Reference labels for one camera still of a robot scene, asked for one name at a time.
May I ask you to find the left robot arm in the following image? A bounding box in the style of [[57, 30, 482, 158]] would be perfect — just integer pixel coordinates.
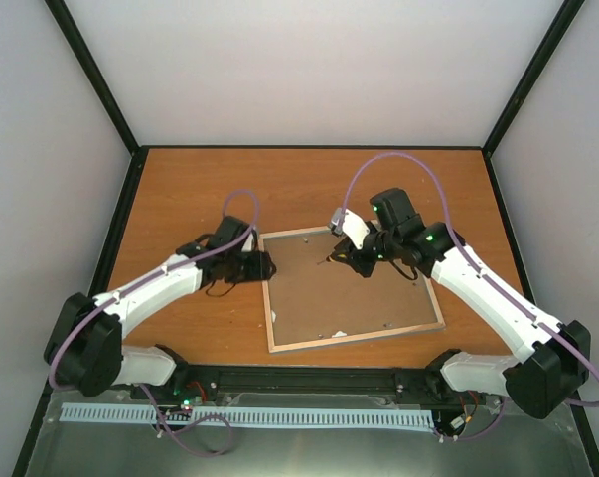
[[44, 216, 276, 400]]

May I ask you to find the blue picture frame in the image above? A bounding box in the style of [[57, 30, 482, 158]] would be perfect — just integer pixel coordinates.
[[257, 224, 447, 355]]

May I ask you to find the yellow handled screwdriver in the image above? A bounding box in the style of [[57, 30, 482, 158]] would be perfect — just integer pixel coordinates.
[[317, 252, 349, 264]]

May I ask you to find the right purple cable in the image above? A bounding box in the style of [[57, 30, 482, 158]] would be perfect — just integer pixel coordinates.
[[341, 151, 599, 443]]

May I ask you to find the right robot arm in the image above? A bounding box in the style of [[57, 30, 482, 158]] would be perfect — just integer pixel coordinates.
[[330, 188, 591, 419]]

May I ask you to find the small lit circuit board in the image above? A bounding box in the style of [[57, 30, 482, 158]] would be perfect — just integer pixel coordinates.
[[174, 381, 207, 411]]

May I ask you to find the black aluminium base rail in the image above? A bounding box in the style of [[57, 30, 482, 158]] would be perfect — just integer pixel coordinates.
[[148, 365, 485, 409]]

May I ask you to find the blue slotted cable duct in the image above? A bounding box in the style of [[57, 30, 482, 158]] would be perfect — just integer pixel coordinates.
[[59, 403, 433, 432]]

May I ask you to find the brown frame backing board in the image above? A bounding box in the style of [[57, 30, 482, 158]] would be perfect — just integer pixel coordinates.
[[264, 231, 439, 347]]

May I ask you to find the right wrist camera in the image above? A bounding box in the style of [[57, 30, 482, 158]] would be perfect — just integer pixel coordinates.
[[329, 208, 370, 250]]

